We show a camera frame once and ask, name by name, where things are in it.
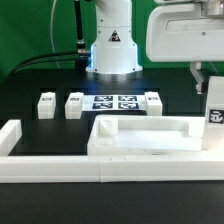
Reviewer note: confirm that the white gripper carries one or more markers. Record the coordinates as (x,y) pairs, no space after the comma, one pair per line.
(186,31)

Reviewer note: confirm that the white desk top panel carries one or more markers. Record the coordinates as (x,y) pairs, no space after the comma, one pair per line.
(130,135)

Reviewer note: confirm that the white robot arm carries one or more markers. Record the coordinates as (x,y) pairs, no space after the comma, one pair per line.
(114,53)

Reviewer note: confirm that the fiducial marker sheet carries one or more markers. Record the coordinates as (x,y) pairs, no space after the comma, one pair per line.
(113,102)

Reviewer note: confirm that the black vertical pole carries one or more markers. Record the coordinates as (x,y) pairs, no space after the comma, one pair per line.
(79,64)

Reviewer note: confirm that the white U-shaped fixture frame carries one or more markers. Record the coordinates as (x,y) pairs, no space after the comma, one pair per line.
(37,169)

